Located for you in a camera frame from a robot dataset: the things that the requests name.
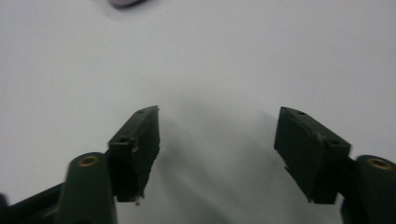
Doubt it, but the pale pink rounded object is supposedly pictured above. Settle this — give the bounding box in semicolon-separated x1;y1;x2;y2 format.
106;0;148;8

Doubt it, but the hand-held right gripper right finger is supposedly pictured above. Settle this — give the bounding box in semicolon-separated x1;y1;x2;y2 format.
274;105;353;205

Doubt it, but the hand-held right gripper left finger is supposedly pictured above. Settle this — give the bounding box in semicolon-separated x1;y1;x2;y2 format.
106;105;162;206

